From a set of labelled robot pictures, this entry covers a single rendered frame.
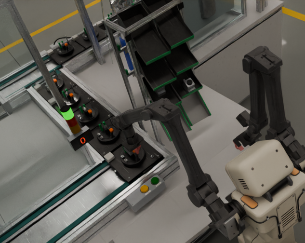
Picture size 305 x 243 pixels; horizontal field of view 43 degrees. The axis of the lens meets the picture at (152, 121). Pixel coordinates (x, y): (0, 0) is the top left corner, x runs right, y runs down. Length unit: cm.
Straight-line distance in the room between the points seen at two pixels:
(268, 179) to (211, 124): 92
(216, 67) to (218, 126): 81
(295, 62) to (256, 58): 264
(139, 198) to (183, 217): 24
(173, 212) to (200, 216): 14
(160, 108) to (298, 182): 61
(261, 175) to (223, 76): 177
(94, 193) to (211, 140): 73
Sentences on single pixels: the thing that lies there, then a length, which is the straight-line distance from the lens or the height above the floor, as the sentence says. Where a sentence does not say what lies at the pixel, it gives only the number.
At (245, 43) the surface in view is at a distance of 321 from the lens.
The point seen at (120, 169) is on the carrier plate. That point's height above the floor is 97.
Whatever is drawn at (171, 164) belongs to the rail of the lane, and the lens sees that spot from 209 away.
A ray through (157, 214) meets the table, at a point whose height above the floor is 86.
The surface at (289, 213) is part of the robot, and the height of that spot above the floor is 113.
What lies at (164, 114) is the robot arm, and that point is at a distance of 142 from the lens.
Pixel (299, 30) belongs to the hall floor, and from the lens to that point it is 464.
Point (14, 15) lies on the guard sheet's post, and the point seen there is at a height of 192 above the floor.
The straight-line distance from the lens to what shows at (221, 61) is 307.
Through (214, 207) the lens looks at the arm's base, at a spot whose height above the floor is 124.
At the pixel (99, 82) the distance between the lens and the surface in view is 293.
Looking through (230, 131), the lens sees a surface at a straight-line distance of 230.
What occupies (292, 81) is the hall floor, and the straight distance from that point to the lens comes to 395.
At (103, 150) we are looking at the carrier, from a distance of 224.
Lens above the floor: 254
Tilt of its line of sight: 43 degrees down
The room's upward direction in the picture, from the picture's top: 17 degrees counter-clockwise
